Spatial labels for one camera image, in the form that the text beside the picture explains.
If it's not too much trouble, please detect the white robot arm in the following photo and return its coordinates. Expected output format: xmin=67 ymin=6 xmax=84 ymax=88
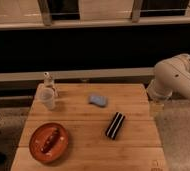
xmin=146 ymin=53 xmax=190 ymax=117

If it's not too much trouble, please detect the blue sponge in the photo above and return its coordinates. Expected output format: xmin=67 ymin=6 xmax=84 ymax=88
xmin=89 ymin=95 xmax=107 ymax=107

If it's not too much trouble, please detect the hot dog sausage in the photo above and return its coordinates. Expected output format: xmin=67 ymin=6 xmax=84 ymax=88
xmin=41 ymin=129 xmax=60 ymax=153

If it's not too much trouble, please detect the clear plastic cup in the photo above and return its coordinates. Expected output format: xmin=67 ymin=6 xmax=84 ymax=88
xmin=39 ymin=88 xmax=55 ymax=110

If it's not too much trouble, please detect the orange plate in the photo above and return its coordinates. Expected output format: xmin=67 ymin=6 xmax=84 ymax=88
xmin=29 ymin=122 xmax=69 ymax=164

